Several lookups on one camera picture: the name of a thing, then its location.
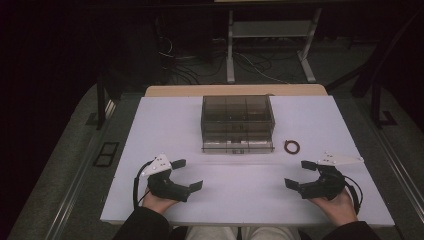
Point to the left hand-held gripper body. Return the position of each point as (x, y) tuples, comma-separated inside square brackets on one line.
[(164, 187)]

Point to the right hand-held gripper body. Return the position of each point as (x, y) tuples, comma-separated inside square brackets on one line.
[(325, 185)]

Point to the person's left hand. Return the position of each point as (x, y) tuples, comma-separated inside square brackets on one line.
[(159, 203)]

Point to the person's right hand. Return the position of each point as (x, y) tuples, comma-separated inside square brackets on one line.
[(336, 210)]

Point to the person's left leg light trousers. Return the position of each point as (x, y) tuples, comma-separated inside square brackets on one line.
[(211, 234)]

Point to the person's leg light trousers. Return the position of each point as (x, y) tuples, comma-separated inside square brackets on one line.
[(271, 234), (211, 234)]

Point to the person's right leg light trousers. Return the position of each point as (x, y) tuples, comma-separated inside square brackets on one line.
[(271, 234)]

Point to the smoky clear compartment drawer box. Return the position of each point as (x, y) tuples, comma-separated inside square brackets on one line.
[(237, 123)]

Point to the black metal stand with base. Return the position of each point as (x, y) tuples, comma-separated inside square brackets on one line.
[(376, 103)]

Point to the light wooden table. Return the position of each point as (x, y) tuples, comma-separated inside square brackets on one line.
[(233, 90)]

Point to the white metal shelf stand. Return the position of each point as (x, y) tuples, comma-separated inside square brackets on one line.
[(270, 29)]

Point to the metal floor rail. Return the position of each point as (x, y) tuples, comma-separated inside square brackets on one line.
[(71, 200), (400, 173)]

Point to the black metal frame post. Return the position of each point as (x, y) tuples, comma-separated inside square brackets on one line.
[(100, 106)]

